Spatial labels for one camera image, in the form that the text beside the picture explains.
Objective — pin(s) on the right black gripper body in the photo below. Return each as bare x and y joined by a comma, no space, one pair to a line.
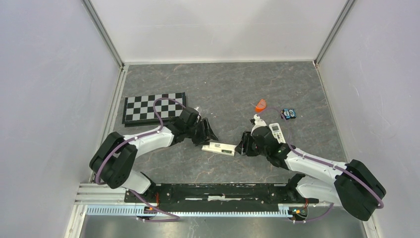
249,148

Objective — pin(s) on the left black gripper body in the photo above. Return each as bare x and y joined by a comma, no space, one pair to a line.
197,134

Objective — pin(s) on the white rectangular block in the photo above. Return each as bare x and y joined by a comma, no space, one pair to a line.
218,150

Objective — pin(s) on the beige remote control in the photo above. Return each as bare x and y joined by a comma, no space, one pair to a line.
277,132

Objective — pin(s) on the white long remote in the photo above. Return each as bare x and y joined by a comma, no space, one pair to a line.
221,146

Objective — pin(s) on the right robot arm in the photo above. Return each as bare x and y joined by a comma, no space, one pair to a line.
351,185

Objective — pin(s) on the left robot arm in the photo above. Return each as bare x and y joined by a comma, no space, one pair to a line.
113,161

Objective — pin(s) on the orange semicircular piece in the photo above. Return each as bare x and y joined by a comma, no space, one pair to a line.
261,106

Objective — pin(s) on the blue owl toy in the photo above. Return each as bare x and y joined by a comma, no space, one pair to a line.
289,114

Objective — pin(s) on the black white checkerboard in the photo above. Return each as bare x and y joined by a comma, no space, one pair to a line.
139,110

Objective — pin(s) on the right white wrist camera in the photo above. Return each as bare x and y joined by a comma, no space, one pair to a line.
257,122

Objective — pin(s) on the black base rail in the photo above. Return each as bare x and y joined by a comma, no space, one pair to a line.
223,197

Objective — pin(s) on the white slotted cable duct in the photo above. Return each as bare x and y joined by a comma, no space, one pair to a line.
145,211

